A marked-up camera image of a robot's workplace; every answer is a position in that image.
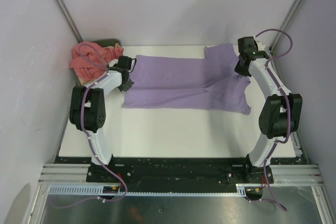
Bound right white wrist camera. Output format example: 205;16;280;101
256;40;269;51

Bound pink t shirt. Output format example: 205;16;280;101
69;40;124;79

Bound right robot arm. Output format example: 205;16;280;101
235;36;303;183

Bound aluminium frame post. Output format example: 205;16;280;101
269;0;320;54
54;0;83;43

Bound purple t shirt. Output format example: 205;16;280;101
123;44;251;115

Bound dark grey plastic bin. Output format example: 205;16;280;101
77;37;126;86

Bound grey slotted cable duct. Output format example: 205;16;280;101
47;184;250;196

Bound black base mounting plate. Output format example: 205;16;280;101
86;157;274;194

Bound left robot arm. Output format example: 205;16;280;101
69;56;137;182

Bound right aluminium frame post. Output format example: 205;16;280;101
269;0;320;54

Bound left aluminium frame post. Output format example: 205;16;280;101
54;0;83;43

